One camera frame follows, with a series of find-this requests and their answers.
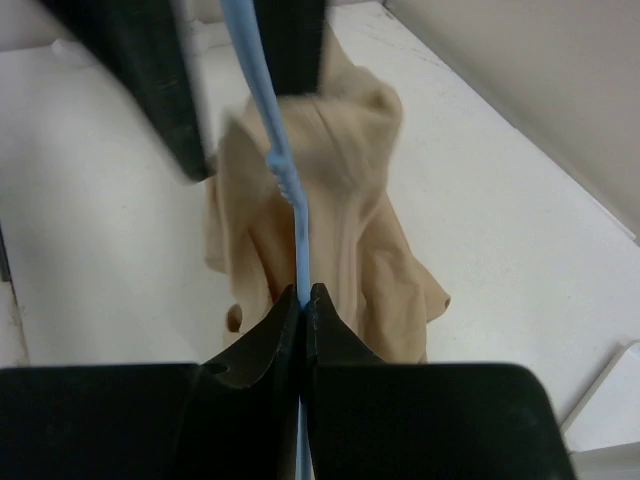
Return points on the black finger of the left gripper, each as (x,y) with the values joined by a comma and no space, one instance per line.
(141,44)

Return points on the beige t shirt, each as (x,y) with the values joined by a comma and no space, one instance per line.
(342,139)

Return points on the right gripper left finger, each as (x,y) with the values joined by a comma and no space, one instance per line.
(232,417)

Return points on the light blue wire hanger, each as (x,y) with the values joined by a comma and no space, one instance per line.
(243,27)

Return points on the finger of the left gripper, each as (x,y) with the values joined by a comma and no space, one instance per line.
(292,33)

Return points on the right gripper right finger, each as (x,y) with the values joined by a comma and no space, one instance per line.
(369,419)

